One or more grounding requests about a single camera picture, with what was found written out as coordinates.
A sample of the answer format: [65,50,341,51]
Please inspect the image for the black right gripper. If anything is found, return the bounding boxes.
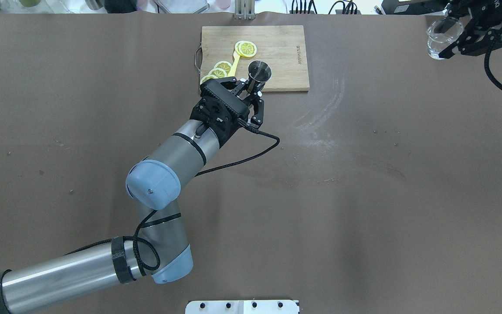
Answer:
[438,0,502,59]

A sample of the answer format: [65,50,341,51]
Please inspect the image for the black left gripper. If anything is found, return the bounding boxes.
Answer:
[190,77,265,147]

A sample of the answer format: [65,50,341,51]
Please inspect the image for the steel jigger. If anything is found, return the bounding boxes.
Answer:
[246,60,272,94]

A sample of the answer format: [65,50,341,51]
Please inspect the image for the small clear glass cup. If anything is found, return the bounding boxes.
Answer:
[426,17,464,60]

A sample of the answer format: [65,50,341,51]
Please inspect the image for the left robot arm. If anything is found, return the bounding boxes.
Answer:
[0,77,265,314]

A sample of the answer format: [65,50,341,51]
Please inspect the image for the middle lemon slice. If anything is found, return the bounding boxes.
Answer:
[209,67,228,78]

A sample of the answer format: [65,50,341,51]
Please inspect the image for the end lemon slice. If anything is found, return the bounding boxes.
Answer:
[200,74,218,84]

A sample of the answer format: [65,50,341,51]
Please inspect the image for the lemon slice on knife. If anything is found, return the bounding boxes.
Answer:
[234,41,258,58]

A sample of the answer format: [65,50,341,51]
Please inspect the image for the wooden cutting board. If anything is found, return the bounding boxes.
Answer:
[200,25,309,92]

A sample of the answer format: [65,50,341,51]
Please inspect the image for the aluminium frame post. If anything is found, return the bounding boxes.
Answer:
[234,0,256,20]

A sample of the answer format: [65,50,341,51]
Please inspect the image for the white camera mast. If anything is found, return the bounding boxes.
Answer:
[185,300,301,314]

